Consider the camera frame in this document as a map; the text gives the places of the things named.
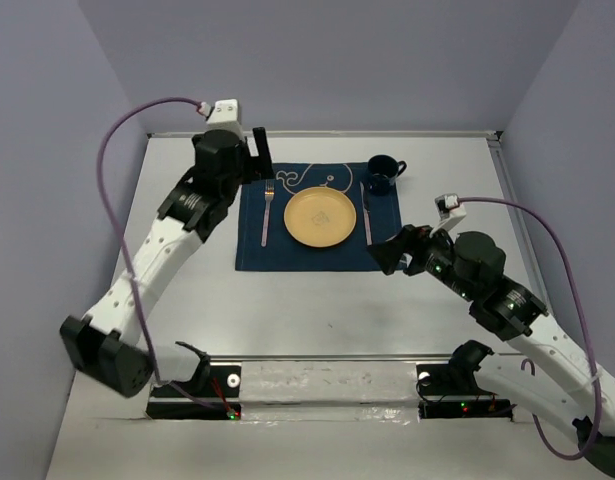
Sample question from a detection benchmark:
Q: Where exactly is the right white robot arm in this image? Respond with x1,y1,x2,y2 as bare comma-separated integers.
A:
368,225,615,479

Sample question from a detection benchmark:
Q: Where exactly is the yellow plate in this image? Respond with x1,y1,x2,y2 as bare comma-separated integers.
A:
283,187,357,248

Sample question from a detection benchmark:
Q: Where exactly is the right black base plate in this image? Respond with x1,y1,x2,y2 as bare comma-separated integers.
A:
415,363,516,420

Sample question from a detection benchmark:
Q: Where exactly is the knife with pink handle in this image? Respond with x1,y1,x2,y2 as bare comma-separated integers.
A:
359,181,373,246

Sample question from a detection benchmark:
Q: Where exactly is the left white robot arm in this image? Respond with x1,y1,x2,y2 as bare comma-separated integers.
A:
60,127,273,398

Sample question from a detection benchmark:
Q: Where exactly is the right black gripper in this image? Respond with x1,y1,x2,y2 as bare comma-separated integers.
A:
365,218,476,302

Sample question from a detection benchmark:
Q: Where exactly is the fork with pink handle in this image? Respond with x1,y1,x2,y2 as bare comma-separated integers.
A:
260,179,275,248

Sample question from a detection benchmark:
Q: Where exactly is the dark blue cloth placemat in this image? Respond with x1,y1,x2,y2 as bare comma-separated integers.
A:
235,162,402,272

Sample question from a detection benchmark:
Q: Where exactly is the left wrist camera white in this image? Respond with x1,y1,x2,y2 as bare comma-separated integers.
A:
196,99,243,136

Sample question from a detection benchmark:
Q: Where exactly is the dark blue cup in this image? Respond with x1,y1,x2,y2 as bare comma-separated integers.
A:
365,155,407,196

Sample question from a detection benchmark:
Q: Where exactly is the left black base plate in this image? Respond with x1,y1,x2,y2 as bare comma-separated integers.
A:
145,362,242,421

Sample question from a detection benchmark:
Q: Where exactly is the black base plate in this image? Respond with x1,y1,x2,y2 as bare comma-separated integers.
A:
145,362,242,421
415,363,516,420

